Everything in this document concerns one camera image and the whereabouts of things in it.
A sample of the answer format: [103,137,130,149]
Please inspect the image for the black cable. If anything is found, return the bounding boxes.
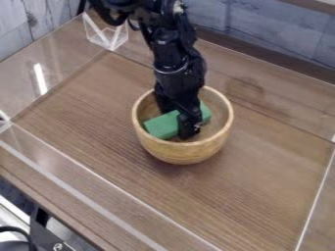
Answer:
[0,225,35,251]

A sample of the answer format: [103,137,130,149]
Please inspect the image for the black table leg bracket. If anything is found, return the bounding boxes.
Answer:
[31,207,75,251]

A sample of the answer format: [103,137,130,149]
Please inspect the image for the wooden bowl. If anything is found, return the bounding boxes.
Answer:
[133,86,235,165]

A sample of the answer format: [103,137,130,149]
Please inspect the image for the clear acrylic corner bracket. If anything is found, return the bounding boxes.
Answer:
[83,13,129,51]

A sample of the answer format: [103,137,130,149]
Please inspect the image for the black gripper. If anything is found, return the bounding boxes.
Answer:
[154,60,207,140]

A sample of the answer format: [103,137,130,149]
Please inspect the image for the green rectangular block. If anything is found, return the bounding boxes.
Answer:
[143,110,201,140]

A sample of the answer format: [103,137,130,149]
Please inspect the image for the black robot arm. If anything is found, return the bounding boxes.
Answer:
[90,0,207,139]

